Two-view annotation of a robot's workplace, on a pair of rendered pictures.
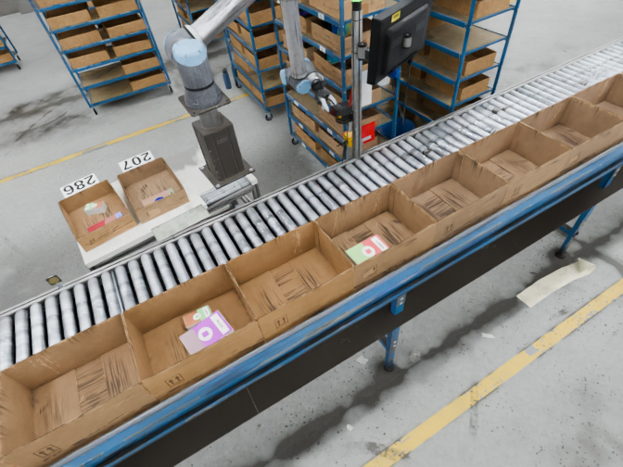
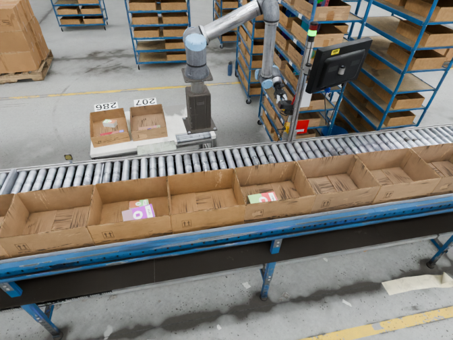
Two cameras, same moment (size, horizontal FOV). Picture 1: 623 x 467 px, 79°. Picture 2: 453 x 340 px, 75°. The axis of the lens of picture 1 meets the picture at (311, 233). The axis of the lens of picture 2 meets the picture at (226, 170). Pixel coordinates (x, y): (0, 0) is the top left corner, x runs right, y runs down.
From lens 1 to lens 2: 32 cm
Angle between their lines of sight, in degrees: 10
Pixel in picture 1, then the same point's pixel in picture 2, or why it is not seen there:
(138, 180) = (142, 114)
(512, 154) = (400, 171)
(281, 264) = (204, 191)
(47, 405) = (34, 224)
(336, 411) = (214, 313)
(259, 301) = (180, 208)
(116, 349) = (84, 207)
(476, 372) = (327, 326)
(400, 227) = (294, 193)
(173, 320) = (124, 202)
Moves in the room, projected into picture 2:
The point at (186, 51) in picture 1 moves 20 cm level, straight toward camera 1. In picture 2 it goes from (193, 40) to (191, 51)
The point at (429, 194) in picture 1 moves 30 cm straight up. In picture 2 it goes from (325, 179) to (338, 142)
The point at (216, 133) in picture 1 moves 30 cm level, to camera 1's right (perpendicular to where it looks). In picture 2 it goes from (197, 98) to (234, 102)
